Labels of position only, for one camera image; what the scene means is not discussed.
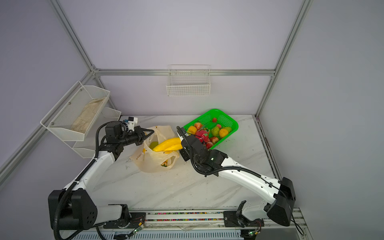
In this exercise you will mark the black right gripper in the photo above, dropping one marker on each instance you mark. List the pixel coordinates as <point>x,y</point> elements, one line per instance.
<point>182,155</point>

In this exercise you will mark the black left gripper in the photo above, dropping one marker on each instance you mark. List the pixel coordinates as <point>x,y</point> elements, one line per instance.
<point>140,132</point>

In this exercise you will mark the cream banana print plastic bag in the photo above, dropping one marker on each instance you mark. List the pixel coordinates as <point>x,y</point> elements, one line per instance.
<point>149,161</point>

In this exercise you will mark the yellow fake banana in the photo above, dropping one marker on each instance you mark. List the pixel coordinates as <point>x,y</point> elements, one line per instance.
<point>173,144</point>

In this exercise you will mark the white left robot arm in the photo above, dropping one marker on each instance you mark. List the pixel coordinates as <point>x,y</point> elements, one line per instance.
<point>72,208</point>

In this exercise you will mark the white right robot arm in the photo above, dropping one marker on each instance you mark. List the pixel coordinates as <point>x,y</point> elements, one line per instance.
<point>279,195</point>

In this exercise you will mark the pink fake dragon fruit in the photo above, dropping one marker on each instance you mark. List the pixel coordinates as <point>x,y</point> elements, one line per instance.
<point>203,136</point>

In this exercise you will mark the green fake guava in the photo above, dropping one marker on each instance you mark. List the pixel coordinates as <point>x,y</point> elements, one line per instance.
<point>215,131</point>

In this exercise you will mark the small yellow fake orange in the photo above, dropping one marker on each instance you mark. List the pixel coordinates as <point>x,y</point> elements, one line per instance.
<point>223,133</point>

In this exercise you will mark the fake peach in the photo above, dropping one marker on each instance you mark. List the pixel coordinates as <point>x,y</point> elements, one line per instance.
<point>198,125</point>

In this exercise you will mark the green plastic fruit basket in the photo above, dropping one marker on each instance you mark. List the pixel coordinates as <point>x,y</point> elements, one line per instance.
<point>223,121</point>

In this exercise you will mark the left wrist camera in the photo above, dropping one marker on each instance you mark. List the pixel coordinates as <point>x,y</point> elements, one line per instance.
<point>131,122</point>

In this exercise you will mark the white wire wall basket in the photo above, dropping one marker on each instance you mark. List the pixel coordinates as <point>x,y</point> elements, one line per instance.
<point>189,80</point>

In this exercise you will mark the white mesh wall shelf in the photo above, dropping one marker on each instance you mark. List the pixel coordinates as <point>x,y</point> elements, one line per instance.
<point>60,118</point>

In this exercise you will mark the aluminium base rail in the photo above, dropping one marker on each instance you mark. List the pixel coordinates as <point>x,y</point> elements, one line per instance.
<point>197,225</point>

